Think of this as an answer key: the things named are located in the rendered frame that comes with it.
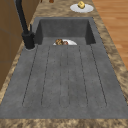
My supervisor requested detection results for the dark grey sink with drainboard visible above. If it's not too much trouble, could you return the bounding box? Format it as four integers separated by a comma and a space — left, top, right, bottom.
0, 16, 128, 120

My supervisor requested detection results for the brown food on plate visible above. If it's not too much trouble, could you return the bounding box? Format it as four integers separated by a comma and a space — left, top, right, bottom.
54, 38, 69, 47

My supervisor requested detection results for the white plate in basin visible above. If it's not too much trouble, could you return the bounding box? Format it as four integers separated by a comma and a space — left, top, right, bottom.
52, 38, 78, 47

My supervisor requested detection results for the black tap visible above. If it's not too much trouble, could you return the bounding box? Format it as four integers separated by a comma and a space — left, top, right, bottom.
13, 0, 37, 51

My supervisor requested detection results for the white plate with grey rim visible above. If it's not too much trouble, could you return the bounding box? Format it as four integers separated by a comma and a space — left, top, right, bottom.
69, 3, 95, 14

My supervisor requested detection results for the small yellow food item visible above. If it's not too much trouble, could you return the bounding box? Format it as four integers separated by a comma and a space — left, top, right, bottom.
77, 1, 86, 9

